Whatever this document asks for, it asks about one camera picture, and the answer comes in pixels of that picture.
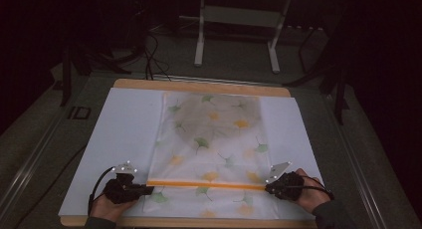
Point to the person's right hand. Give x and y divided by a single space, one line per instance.
312 197

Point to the black metal stand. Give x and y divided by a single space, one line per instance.
66 76
338 89

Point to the white table mat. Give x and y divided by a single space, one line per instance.
126 132

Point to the black floor socket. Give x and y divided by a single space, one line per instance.
79 113

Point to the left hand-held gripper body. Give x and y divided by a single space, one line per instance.
119 189

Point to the leaf print mesh laundry bag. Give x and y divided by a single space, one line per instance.
212 156

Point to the metal floor rail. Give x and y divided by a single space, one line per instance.
358 169
30 169

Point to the person's left hand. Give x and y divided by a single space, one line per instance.
107 209

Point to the white metal stand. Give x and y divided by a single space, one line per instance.
239 16

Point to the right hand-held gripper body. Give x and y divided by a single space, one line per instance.
292 187

